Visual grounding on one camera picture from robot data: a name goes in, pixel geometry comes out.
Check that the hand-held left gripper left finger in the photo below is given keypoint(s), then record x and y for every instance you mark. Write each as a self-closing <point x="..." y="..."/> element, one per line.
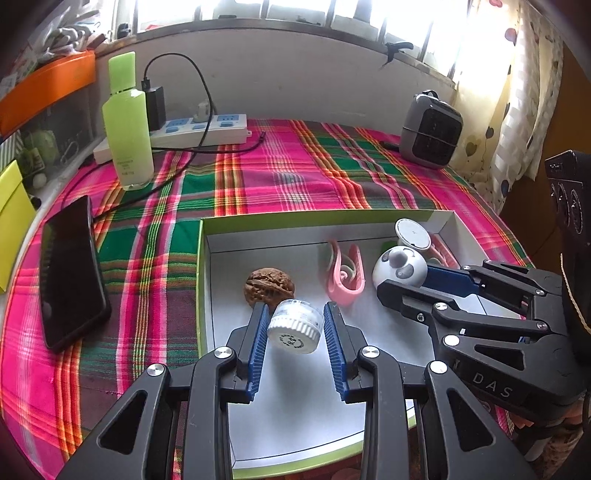
<point x="258" y="350"/>

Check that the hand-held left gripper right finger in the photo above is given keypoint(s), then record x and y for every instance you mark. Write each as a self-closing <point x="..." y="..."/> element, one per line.
<point x="334" y="350"/>

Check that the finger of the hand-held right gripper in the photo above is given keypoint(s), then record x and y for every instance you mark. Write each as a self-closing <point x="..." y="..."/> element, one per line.
<point x="450" y="279"/>
<point x="406" y="300"/>

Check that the white disc with heart knob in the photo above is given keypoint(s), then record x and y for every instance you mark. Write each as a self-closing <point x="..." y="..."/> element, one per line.
<point x="397" y="272"/>

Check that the white ribbed round cap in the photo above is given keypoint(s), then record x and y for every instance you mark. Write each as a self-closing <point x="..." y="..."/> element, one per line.
<point x="293" y="327"/>

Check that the white and green suction hook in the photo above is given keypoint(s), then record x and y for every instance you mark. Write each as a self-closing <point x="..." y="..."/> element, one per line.
<point x="413" y="233"/>

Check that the pink clip with green insert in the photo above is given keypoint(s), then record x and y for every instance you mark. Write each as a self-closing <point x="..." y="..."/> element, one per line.
<point x="344" y="288"/>

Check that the brown walnut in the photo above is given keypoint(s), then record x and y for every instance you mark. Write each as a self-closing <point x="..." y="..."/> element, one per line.
<point x="268" y="286"/>

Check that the green and white cardboard box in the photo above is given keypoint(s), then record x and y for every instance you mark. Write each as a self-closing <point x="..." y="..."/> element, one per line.
<point x="304" y="272"/>

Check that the grey space heater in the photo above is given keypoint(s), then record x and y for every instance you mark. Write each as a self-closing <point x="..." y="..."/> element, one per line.
<point x="429" y="134"/>

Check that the patterned curtain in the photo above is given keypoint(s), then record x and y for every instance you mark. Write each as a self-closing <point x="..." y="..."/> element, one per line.
<point x="508" y="115"/>

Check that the plaid tablecloth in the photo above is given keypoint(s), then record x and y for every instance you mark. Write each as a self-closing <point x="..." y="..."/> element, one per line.
<point x="277" y="175"/>

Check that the black smartphone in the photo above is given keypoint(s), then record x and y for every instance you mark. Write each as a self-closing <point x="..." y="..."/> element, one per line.
<point x="69" y="277"/>

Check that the white power strip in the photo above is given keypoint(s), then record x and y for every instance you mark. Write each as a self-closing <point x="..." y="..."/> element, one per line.
<point x="221" y="131"/>

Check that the black window latch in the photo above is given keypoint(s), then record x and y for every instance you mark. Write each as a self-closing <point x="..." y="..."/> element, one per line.
<point x="395" y="47"/>

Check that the white plug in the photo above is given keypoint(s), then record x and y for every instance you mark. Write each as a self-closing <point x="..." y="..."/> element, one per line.
<point x="203" y="110"/>

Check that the light green bottle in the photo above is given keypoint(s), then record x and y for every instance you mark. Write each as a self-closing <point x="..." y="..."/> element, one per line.
<point x="127" y="138"/>

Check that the black power adapter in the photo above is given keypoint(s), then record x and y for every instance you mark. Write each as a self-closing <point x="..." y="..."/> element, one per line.
<point x="156" y="108"/>

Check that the yellow cardboard box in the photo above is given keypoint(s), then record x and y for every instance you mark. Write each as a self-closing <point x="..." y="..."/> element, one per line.
<point x="14" y="207"/>

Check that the glass tank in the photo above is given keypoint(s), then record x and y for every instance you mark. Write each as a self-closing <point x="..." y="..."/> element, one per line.
<point x="60" y="129"/>

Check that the orange tray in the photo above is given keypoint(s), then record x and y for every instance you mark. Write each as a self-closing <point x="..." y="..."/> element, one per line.
<point x="46" y="87"/>

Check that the white work gloves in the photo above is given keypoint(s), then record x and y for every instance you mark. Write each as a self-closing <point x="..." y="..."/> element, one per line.
<point x="69" y="37"/>

